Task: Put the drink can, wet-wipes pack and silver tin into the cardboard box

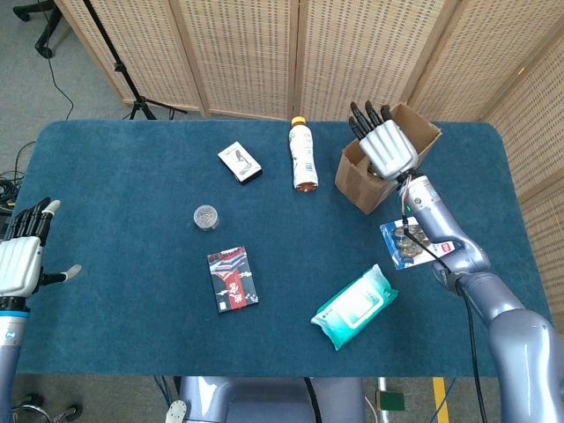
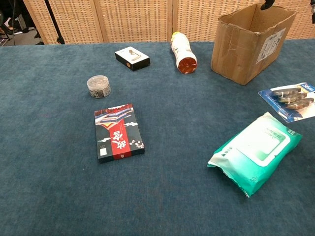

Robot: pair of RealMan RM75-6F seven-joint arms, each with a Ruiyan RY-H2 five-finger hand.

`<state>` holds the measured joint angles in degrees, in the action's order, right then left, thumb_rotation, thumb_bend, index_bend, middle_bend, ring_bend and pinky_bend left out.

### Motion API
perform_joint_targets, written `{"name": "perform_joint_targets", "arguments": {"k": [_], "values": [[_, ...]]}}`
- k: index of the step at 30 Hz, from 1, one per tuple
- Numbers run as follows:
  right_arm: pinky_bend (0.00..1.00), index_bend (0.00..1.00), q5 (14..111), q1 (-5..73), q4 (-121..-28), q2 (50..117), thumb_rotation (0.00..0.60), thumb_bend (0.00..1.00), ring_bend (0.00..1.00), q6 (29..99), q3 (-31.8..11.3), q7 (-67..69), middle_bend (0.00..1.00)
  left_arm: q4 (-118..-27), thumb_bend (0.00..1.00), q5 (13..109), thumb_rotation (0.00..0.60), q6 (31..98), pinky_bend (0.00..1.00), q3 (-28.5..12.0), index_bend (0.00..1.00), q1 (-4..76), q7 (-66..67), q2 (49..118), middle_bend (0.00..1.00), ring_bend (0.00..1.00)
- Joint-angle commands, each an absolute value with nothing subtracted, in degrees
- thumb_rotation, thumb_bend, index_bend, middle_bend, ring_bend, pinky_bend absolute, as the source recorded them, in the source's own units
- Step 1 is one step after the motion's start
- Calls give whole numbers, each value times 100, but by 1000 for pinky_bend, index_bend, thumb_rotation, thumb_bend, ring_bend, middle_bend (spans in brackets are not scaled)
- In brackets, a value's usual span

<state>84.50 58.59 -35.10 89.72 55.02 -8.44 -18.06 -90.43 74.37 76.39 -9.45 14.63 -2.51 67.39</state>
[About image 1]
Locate small white black box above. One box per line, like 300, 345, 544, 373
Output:
217, 140, 263, 186

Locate blue carpet table mat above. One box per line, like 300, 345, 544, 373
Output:
0, 119, 561, 379

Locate green block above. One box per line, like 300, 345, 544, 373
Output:
379, 390, 405, 409

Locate white bottle with yellow cap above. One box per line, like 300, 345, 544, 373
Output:
287, 115, 319, 194

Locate teal wet wipes pack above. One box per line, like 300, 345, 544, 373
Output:
310, 263, 399, 352

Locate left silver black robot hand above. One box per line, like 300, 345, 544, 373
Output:
0, 197, 83, 299

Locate blue blister pack card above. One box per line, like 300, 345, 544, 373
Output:
379, 215, 457, 271

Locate open brown cardboard box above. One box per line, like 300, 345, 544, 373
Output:
334, 101, 443, 216

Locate wicker folding screen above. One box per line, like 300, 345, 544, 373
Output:
55, 0, 564, 318

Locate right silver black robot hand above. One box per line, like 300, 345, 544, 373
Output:
347, 100, 419, 181

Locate black floor cable bundle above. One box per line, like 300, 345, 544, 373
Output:
0, 140, 36, 221

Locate black tripod stand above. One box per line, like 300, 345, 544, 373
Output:
81, 0, 189, 121

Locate black caster wheels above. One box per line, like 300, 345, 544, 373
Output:
12, 394, 84, 423

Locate grey-blue robot torso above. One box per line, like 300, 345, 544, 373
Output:
165, 375, 367, 423

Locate black office chair base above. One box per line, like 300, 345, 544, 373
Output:
12, 0, 63, 59

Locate red black card pack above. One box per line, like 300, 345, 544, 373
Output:
206, 245, 260, 314

